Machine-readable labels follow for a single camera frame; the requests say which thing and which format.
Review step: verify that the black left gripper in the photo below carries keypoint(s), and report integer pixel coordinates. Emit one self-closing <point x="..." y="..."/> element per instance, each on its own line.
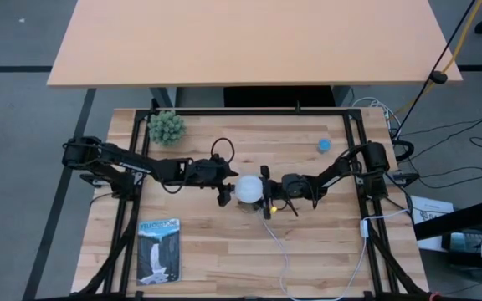
<point x="207" y="172"/>

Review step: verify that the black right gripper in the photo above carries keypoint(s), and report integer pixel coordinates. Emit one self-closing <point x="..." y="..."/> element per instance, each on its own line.
<point x="291" y="187"/>

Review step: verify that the white frosted lightbulb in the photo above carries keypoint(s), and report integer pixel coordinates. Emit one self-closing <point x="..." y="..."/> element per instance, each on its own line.
<point x="248" y="188"/>

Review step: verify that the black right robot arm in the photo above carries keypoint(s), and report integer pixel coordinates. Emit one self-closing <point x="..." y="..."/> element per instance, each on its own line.
<point x="358" y="161"/>

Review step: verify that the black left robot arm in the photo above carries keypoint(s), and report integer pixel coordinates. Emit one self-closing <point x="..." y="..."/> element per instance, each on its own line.
<point x="119" y="161"/>

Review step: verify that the small blue cup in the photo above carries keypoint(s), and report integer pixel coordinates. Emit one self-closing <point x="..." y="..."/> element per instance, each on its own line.
<point x="324" y="146"/>

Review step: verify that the green succulent in grey pot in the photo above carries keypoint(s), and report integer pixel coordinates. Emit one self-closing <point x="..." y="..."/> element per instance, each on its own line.
<point x="166" y="127"/>

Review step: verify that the Yellowstone poster book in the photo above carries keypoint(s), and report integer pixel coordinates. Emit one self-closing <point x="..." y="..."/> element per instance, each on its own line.
<point x="158" y="253"/>

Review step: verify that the light wooden desk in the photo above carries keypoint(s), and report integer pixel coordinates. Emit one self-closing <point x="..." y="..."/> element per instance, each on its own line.
<point x="249" y="42"/>

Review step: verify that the white printed cardboard box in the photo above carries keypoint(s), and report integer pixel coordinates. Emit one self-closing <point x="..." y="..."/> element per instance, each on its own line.
<point x="431" y="211"/>

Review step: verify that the black bar furniture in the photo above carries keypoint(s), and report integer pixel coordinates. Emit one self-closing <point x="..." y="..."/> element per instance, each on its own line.
<point x="458" y="221"/>

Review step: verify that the black metal table frame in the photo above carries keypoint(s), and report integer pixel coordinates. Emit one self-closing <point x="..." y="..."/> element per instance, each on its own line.
<point x="241" y="112"/>

